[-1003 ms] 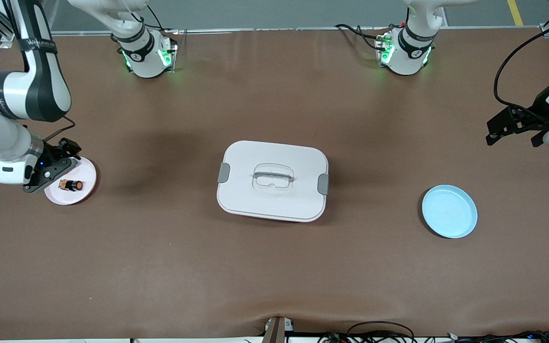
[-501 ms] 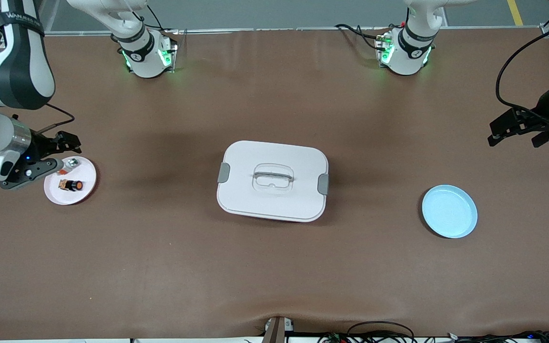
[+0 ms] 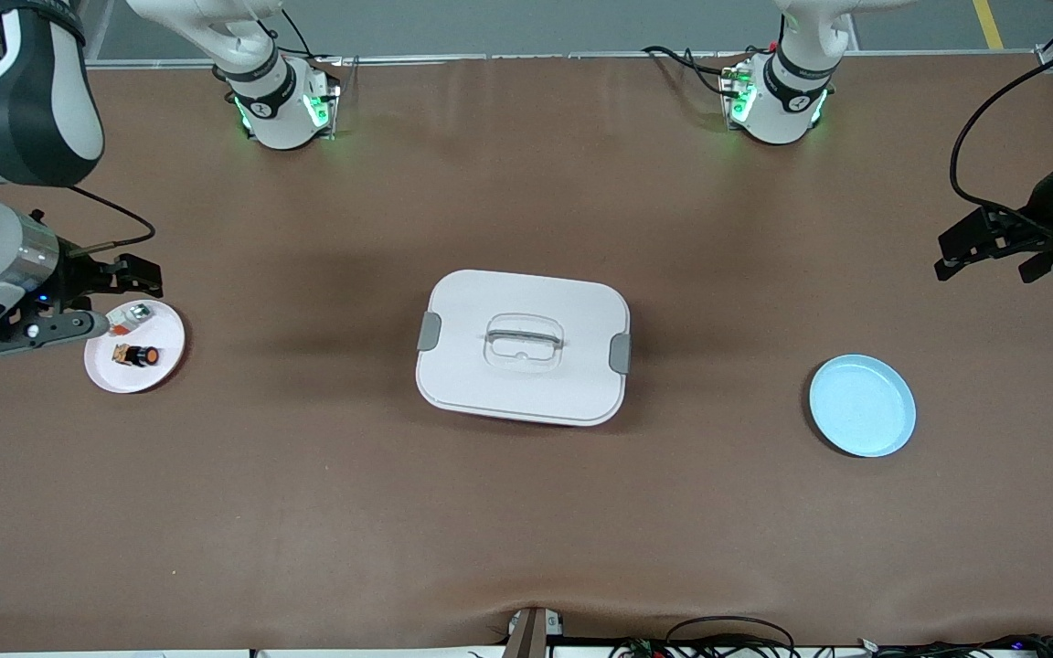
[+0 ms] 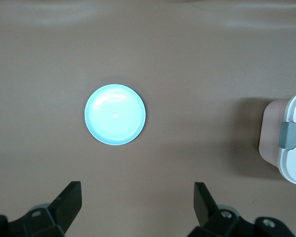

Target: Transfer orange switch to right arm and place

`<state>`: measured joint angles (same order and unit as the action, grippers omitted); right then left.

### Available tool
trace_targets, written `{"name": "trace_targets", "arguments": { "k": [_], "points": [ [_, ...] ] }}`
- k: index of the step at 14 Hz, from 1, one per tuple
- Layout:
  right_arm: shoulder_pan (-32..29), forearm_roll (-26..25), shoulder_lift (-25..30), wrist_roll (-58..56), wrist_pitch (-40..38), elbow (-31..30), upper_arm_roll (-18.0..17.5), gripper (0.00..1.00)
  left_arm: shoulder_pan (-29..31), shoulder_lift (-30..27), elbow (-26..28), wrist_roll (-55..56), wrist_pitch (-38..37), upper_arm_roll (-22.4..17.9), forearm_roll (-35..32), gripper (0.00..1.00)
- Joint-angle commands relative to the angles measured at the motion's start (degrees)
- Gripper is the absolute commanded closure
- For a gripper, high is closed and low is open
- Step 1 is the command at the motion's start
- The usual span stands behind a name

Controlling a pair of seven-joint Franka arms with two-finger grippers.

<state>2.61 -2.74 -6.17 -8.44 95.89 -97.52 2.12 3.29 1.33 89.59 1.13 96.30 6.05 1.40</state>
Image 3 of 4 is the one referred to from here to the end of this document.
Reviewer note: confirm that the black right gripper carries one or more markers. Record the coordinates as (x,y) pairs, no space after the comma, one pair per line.
(80,281)

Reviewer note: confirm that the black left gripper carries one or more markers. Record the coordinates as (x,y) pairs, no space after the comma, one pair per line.
(1046,208)

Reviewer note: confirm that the orange push button switch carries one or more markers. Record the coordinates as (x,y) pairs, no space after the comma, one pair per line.
(147,355)

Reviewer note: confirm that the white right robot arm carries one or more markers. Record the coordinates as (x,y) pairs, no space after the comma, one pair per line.
(5,100)

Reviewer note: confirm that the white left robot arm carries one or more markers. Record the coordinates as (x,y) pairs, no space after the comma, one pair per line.
(778,100)

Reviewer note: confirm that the white circuit breaker orange lever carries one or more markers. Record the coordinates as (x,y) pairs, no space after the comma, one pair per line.
(135,315)

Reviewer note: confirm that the pink round plate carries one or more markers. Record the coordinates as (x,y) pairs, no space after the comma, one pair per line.
(156,375)

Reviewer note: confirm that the light blue round plate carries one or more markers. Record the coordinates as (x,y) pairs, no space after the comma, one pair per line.
(860,407)

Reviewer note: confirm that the white lidded pink lunch box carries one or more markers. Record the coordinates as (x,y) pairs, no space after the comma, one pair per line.
(526,384)

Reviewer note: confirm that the brown bracket with white device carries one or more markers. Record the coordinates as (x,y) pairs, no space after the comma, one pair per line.
(531,635)

